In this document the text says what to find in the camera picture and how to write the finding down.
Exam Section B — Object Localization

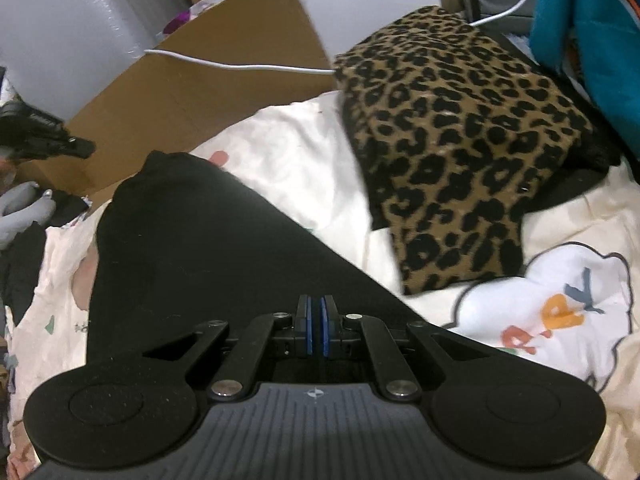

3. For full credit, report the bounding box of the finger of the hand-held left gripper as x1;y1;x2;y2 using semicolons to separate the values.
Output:
60;134;97;159

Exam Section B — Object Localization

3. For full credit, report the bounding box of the flattened cardboard sheet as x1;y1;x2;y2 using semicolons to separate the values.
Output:
15;0;341;198

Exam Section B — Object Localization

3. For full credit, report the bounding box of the white printed bedsheet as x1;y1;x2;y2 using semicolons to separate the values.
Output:
0;87;640;480

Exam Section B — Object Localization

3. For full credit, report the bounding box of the black knit sweater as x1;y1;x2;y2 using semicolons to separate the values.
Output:
85;150;431;376

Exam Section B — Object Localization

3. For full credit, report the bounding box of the grey plush toy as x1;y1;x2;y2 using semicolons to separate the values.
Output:
0;182;56;251

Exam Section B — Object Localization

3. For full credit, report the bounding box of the leopard print cloth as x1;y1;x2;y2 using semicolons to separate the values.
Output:
332;5;623;296

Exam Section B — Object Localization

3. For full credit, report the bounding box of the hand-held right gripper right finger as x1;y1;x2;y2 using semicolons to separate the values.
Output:
319;294;493;403

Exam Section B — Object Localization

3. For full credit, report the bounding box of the purple white packet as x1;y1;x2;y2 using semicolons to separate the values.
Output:
165;0;251;36

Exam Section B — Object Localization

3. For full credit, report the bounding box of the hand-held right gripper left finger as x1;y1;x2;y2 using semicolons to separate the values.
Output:
142;294;313;403

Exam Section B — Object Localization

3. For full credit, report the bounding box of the grey appliance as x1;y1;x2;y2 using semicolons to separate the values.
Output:
0;0;201;118

